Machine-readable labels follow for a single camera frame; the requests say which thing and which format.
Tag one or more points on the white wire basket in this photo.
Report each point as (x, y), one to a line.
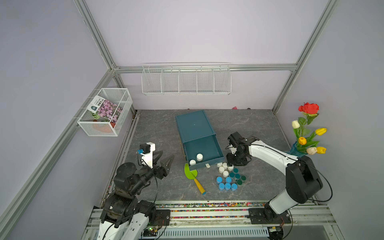
(98, 128)

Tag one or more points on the teal top drawer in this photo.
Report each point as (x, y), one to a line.
(210, 149)

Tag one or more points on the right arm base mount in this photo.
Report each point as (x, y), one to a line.
(259, 216)

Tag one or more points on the teal drawer cabinet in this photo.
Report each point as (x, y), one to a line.
(194, 126)

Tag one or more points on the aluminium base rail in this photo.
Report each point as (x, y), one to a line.
(219, 220)

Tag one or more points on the purple flower seed packet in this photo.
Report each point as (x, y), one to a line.
(105, 110)

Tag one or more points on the white wire wall shelf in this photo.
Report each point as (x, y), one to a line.
(187, 80)

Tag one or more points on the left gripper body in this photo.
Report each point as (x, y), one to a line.
(158, 171)

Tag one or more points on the green trowel yellow handle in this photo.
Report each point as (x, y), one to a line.
(192, 175)

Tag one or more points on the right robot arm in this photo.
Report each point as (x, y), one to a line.
(303, 180)

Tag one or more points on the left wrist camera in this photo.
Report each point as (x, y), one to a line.
(145, 154)

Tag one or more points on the teal glass vase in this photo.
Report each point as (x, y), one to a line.
(295, 152)

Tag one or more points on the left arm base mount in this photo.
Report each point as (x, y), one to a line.
(156, 217)

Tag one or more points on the artificial flower bouquet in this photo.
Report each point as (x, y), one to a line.
(305, 137)

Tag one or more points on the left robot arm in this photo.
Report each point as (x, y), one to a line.
(123, 216)

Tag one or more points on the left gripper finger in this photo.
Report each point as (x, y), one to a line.
(156, 156)
(166, 165)

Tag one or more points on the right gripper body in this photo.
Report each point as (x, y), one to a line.
(235, 158)

